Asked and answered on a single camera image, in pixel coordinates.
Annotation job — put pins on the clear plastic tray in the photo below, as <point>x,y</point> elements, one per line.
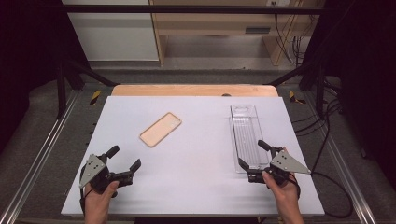
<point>247,133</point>

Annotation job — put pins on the wooden table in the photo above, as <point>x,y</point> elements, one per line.
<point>186,90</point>

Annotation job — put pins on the white cabinet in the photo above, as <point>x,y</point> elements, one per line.
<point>118,37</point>

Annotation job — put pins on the aluminium rail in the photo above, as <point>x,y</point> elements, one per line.
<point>37,161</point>
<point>345,174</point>

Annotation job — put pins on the dark curtain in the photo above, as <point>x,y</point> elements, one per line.
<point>28,62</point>
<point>367,77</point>

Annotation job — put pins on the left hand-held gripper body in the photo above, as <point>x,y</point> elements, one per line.
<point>92,169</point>

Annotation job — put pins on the black horizontal frame bar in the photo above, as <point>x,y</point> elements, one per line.
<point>186,9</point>

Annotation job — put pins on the person's left hand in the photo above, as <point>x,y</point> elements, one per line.
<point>98,202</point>

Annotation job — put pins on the yellow black striped marker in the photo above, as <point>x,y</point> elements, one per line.
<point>95,97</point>
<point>293,97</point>

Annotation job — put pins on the white wall socket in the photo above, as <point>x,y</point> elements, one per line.
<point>278,2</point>

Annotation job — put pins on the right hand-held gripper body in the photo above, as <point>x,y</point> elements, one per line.
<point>286,163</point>

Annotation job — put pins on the light wooden desk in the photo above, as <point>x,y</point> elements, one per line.
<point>211,23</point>

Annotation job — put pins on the beige rectangular lid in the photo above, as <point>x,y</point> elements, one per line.
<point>160,129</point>

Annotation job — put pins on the person's right hand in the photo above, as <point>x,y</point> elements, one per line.
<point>286,196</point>

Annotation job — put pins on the black metal frame stand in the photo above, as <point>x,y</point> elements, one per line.
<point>61,93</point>
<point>320,93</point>

